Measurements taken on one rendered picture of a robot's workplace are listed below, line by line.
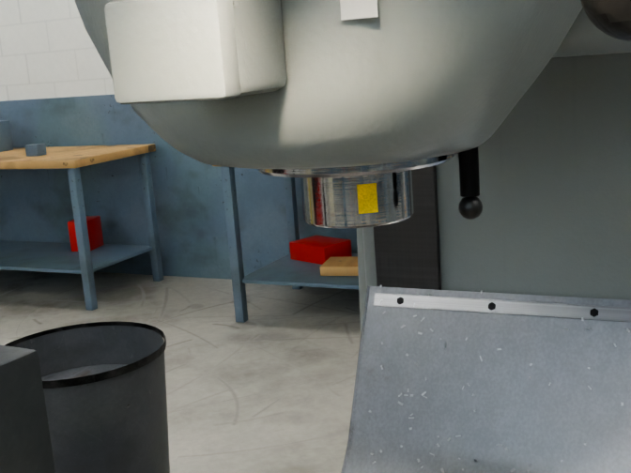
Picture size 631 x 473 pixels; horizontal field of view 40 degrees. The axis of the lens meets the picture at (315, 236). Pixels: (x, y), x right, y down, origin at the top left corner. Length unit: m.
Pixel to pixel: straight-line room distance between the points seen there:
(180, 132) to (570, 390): 0.49
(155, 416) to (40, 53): 4.17
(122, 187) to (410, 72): 5.64
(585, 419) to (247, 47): 0.53
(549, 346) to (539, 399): 0.04
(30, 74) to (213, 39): 6.07
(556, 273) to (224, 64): 0.54
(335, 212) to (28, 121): 6.02
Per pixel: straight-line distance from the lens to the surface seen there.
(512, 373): 0.75
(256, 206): 5.34
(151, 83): 0.26
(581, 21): 0.45
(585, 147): 0.73
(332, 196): 0.35
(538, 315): 0.75
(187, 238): 5.67
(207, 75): 0.25
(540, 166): 0.73
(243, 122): 0.29
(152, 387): 2.34
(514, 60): 0.31
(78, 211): 5.11
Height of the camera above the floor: 1.35
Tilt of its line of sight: 12 degrees down
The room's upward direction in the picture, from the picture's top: 4 degrees counter-clockwise
